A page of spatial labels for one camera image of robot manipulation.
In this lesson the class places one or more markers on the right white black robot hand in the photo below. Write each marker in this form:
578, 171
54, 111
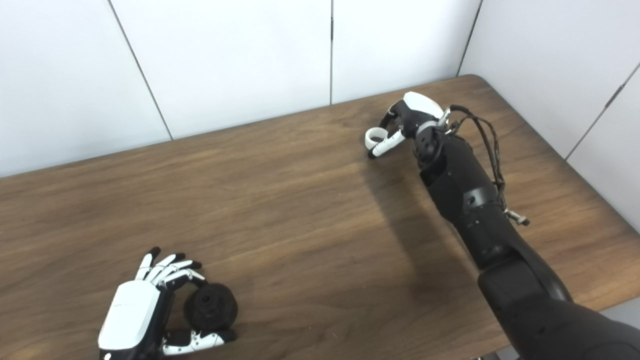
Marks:
420, 107

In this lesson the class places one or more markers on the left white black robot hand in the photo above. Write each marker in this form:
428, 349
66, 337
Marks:
130, 315

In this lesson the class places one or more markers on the round black plastic part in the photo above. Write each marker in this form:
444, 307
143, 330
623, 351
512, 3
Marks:
212, 310

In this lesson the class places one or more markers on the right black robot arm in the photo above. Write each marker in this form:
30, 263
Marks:
470, 200

